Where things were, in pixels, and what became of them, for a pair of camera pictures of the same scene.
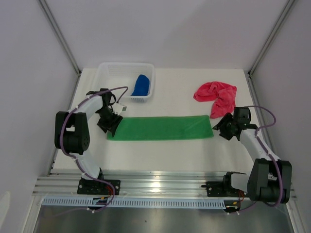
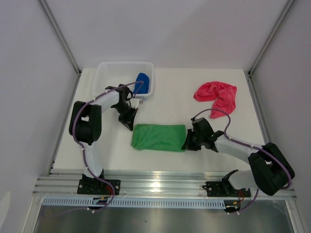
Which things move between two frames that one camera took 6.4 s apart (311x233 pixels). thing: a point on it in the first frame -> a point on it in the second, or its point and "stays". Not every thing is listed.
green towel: [163, 127] -> [164, 137]
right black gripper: [220, 126] -> [188, 144]
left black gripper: [111, 125] -> [129, 120]
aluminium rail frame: [136, 184] stays
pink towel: [225, 95] stays
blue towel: [141, 86] stays
